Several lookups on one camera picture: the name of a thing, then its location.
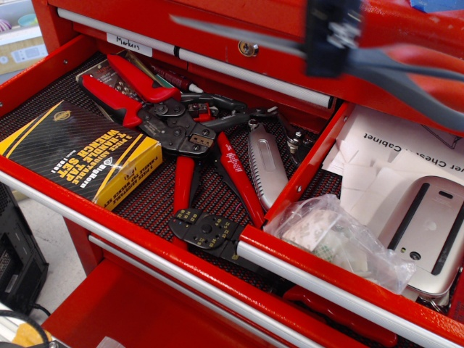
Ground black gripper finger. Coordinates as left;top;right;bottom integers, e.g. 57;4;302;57
304;0;363;78

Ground grey orange handled scissors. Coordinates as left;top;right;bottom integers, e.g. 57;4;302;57
171;16;463;131

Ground red right open drawer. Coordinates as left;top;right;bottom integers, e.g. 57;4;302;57
238;102;463;347

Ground red open drawer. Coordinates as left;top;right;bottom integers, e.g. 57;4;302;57
43;260;270;347
238;102;463;347
0;34;356;348

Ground red left open drawer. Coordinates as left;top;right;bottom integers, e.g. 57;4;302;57
0;34;356;348

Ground red lower open drawer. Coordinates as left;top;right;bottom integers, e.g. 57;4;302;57
43;260;270;347

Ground silver cabinet lock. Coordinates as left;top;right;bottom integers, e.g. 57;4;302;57
238;41;260;57

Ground white cabinet manual paper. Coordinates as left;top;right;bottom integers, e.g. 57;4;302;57
323;107;463;235

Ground red marker pen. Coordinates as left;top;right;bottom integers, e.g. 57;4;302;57
150;65;204;93

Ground silver folding utility knife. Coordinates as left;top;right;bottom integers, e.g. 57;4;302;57
248;119;289;210

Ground clear plastic bag of parts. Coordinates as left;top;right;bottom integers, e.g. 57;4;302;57
264;194;417;294

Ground silver computer mouse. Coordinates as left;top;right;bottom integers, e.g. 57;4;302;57
379;176;463;298

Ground white markers label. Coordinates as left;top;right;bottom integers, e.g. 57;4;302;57
106;33;152;57

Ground packaged bit set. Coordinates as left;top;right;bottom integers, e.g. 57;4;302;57
75;50;181;103

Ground black yellow wrench set box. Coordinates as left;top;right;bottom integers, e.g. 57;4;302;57
1;101;162;210

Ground black device on floor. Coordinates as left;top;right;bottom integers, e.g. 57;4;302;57
1;184;49;314

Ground grey handled pliers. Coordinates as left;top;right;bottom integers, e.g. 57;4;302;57
181;92;279;132

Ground red handled crimping tool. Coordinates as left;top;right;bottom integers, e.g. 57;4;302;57
78;54;216;158

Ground red handled wire stripper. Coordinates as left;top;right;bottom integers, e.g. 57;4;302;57
168;133;264;268

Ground black cable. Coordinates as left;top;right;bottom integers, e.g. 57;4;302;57
0;303;51;348

